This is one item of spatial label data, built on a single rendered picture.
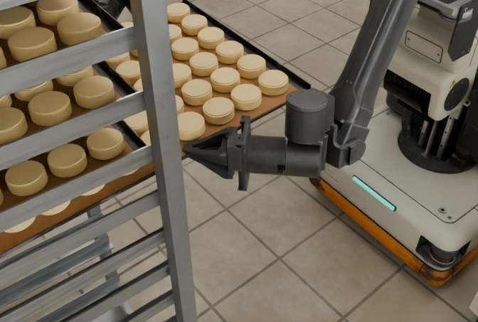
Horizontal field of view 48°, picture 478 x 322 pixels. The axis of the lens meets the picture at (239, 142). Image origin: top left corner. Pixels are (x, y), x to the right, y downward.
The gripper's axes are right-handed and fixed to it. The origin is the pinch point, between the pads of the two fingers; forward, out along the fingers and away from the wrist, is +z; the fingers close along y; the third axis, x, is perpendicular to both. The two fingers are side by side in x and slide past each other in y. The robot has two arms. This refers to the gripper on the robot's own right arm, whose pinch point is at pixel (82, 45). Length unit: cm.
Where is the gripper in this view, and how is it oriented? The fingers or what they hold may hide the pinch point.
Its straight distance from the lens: 108.8
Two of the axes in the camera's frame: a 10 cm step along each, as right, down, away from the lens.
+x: 9.9, 0.8, -1.2
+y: -0.2, -7.4, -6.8
